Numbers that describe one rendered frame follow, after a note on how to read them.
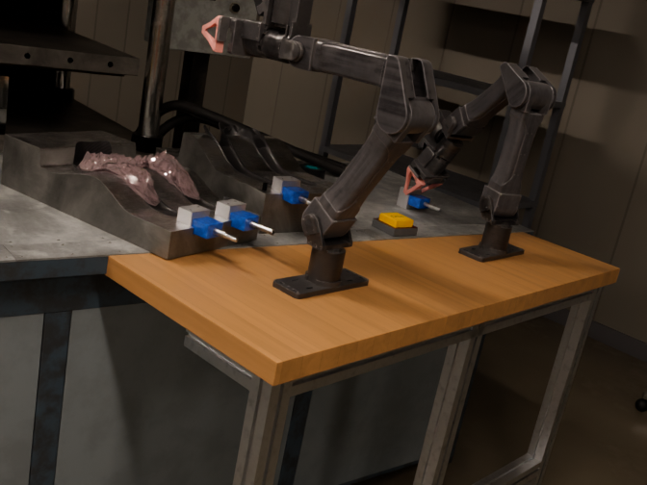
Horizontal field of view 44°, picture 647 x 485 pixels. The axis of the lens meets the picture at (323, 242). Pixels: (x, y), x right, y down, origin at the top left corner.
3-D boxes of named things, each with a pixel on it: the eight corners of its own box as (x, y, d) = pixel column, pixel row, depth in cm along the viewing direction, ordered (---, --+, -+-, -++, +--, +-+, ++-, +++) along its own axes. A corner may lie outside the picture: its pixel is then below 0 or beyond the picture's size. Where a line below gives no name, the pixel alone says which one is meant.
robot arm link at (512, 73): (440, 116, 205) (516, 50, 180) (469, 120, 210) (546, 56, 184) (450, 160, 201) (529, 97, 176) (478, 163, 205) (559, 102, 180)
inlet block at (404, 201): (443, 218, 215) (448, 199, 214) (431, 219, 212) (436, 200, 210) (407, 204, 224) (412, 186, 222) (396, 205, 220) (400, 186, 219)
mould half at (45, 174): (256, 240, 167) (265, 190, 164) (167, 260, 146) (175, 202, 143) (96, 175, 192) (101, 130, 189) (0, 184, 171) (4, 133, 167)
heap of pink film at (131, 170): (208, 198, 168) (214, 163, 166) (145, 208, 154) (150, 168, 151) (123, 165, 181) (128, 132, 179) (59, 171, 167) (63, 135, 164)
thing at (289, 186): (323, 217, 169) (327, 193, 168) (304, 218, 166) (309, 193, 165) (287, 199, 179) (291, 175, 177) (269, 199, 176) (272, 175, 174)
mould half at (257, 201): (349, 229, 188) (361, 174, 184) (259, 234, 171) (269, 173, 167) (237, 170, 224) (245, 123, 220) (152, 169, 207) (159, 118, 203)
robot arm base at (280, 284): (277, 243, 142) (304, 257, 137) (351, 234, 156) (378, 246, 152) (270, 285, 144) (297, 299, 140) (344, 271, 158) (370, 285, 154)
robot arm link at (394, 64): (285, 30, 143) (418, 61, 124) (319, 36, 150) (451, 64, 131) (273, 98, 147) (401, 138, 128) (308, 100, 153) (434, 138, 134)
